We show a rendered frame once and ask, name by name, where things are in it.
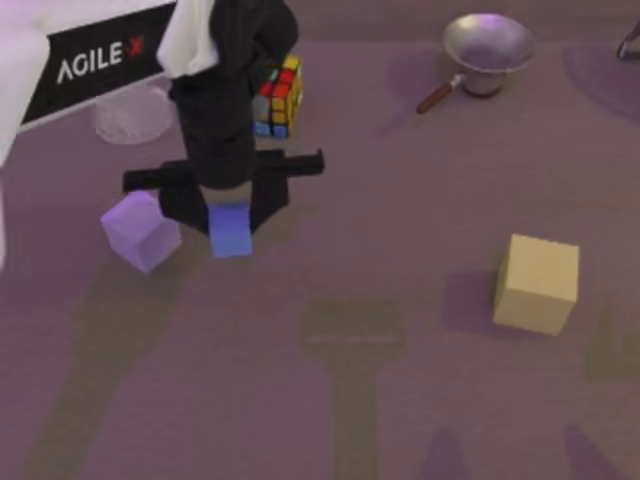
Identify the small blue block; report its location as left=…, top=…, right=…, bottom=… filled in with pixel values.
left=206, top=199, right=254, bottom=259

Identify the purple cube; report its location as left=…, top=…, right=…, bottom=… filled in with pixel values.
left=99, top=190, right=184, bottom=276

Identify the yellow cube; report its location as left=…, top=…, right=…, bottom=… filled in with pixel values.
left=491, top=232, right=582, bottom=338

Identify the multicoloured puzzle cube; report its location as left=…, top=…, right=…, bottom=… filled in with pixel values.
left=251, top=53, right=305, bottom=139

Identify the clear glass bowl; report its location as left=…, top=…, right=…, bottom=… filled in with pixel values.
left=94, top=86, right=174, bottom=147

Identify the silver pan with wooden handle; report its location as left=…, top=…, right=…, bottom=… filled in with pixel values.
left=415, top=12, right=538, bottom=116

